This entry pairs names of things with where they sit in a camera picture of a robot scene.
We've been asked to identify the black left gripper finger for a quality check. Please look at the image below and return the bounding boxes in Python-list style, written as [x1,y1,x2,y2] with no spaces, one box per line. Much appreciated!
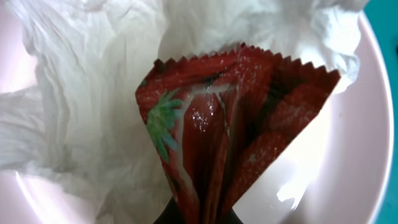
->
[152,196,244,224]

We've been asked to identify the red strawberry wrapper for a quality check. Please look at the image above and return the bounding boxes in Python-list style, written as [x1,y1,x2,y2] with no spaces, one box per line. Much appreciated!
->
[136,45,340,223]

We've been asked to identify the white napkin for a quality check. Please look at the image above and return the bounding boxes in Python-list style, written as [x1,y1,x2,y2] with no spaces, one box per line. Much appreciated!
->
[1,0,366,223]

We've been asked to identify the pink plate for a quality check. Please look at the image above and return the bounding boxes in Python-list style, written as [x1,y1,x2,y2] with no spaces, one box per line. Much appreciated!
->
[1,6,396,223]

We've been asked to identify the teal serving tray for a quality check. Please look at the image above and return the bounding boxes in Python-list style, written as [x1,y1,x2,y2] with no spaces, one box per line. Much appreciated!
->
[363,0,398,224]

